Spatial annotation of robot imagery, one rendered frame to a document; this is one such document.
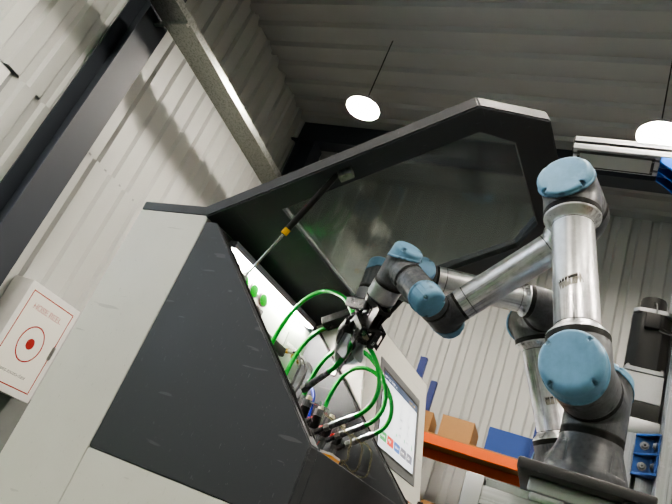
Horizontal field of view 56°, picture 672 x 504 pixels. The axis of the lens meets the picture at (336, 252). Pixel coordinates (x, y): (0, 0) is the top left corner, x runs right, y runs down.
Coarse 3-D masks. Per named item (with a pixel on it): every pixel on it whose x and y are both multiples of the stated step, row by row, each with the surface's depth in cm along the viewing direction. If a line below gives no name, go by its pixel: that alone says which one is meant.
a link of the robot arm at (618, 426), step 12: (624, 372) 119; (624, 384) 118; (624, 396) 115; (624, 408) 115; (564, 420) 119; (576, 420) 116; (588, 420) 114; (600, 420) 114; (612, 420) 114; (624, 420) 116; (612, 432) 114; (624, 432) 115
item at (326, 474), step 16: (320, 464) 132; (336, 464) 138; (320, 480) 133; (336, 480) 139; (352, 480) 146; (304, 496) 128; (320, 496) 134; (336, 496) 140; (352, 496) 147; (368, 496) 154; (384, 496) 162
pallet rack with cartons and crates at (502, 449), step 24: (432, 384) 770; (432, 432) 719; (456, 432) 669; (504, 432) 659; (432, 456) 726; (456, 456) 716; (480, 456) 636; (504, 456) 630; (528, 456) 641; (504, 480) 693
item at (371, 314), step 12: (372, 300) 151; (360, 312) 157; (372, 312) 151; (384, 312) 151; (348, 324) 157; (360, 324) 151; (372, 324) 153; (360, 336) 153; (372, 336) 153; (384, 336) 153; (372, 348) 155
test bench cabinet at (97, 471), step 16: (80, 464) 150; (96, 464) 148; (112, 464) 146; (128, 464) 144; (80, 480) 147; (96, 480) 145; (112, 480) 143; (128, 480) 142; (144, 480) 140; (160, 480) 138; (64, 496) 146; (80, 496) 145; (96, 496) 143; (112, 496) 141; (128, 496) 139; (144, 496) 138; (160, 496) 136; (176, 496) 134; (192, 496) 133; (208, 496) 131
